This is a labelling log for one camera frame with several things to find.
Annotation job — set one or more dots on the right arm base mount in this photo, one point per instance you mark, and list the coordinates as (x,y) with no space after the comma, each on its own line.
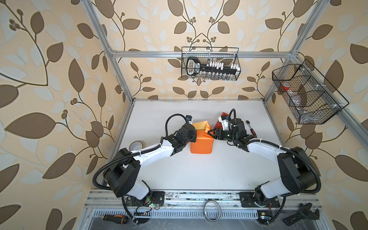
(250,199)

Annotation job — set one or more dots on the red tape dispenser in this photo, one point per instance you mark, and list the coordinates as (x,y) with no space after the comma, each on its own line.
(218,124)

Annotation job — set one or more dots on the black adjustable wrench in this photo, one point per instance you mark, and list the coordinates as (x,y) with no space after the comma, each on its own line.
(304,212)

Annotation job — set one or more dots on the black wire basket right wall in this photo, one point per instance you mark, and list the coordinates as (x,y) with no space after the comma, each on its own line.
(312,98)

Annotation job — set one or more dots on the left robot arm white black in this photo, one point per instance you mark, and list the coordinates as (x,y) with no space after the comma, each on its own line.
(121,174)

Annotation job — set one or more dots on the ratchet wrench red handle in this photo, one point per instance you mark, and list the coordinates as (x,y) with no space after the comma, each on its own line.
(251,129)

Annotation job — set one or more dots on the yellow orange wrapping paper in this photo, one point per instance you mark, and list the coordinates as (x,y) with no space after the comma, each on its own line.
(204,142)

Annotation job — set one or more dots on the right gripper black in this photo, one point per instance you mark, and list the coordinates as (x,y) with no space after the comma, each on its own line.
(215,132)

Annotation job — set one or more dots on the orange black screwdriver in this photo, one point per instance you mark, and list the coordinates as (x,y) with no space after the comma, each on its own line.
(118,219)

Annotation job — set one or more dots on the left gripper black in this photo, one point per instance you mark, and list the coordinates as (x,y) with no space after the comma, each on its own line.
(194,133)

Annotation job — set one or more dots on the socket set black rail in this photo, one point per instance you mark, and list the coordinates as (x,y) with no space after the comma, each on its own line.
(194,66)

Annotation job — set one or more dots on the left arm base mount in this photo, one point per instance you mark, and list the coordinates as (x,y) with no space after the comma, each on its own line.
(153,199)

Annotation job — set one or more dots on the black wire basket back wall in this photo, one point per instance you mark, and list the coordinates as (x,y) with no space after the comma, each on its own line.
(217,54)

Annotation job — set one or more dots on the black wire basket wall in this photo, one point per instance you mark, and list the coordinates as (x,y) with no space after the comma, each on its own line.
(217,54)
(312,98)

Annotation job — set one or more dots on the aluminium front rail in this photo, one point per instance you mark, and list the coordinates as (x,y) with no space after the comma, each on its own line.
(193,204)

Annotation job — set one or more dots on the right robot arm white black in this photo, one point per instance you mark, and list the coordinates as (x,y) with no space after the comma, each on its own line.
(296,172)

